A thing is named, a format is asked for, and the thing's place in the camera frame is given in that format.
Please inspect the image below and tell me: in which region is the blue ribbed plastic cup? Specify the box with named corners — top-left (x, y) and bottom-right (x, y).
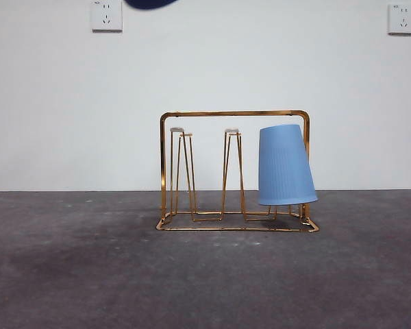
top-left (258, 123), bottom-right (319, 206)

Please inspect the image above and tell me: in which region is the gold wire cup rack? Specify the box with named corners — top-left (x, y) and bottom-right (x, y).
top-left (155, 110), bottom-right (321, 234)

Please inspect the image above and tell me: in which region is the white wall socket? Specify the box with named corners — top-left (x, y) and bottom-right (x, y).
top-left (387, 3), bottom-right (411, 36)
top-left (91, 0), bottom-right (123, 34)

